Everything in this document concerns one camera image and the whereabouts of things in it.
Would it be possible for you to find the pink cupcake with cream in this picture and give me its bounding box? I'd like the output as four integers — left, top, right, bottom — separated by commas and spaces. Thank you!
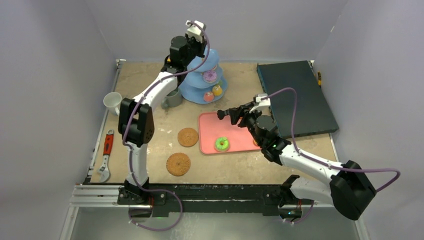
203, 91, 215, 103

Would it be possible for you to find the yellow cupcake with cream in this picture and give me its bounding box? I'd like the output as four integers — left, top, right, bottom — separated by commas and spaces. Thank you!
212, 84, 224, 97

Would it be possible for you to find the green frosted donut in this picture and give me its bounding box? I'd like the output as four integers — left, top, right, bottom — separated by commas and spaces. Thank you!
214, 136, 230, 152

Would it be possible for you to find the purple frosted donut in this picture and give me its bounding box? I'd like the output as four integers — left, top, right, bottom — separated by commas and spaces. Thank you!
202, 70, 217, 84

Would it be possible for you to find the blue three-tier cake stand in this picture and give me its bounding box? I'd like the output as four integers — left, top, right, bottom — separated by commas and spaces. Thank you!
179, 49, 228, 105

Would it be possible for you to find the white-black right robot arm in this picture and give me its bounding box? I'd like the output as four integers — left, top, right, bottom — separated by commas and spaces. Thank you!
217, 103, 377, 221

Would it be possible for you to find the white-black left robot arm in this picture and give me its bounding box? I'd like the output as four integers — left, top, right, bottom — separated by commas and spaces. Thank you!
118, 34, 210, 205

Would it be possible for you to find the pink rectangular tray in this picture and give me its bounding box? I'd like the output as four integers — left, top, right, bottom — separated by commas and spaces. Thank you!
198, 111, 260, 155

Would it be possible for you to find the upper woven rattan coaster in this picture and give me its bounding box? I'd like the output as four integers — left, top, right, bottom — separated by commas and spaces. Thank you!
177, 127, 199, 147

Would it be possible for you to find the woven rattan coaster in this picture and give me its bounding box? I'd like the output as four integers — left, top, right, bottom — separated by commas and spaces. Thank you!
166, 152, 191, 177
177, 127, 199, 147

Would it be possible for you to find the grey-green ceramic mug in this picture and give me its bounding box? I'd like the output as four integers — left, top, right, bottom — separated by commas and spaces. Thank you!
161, 87, 183, 110

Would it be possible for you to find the dark teal flat box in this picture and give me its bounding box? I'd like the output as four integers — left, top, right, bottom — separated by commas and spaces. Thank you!
256, 60, 339, 138

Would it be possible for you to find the lower woven rattan coaster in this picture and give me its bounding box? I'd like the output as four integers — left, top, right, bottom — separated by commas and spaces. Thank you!
166, 152, 191, 177

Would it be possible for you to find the white ceramic mug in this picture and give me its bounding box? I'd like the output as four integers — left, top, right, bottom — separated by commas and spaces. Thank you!
103, 92, 123, 116

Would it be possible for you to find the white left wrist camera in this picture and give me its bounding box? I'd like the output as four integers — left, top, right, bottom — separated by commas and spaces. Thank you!
185, 20, 207, 43

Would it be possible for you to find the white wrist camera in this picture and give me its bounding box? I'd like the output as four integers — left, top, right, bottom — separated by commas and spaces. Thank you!
185, 20, 207, 43
249, 93, 271, 113

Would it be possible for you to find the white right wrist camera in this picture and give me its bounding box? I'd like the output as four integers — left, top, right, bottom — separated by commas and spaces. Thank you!
249, 93, 271, 113

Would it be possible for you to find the yellow tool at right wall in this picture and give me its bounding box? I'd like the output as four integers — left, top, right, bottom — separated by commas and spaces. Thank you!
317, 71, 322, 88

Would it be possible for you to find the black aluminium base frame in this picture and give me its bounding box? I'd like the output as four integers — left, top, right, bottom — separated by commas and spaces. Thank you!
67, 183, 362, 220

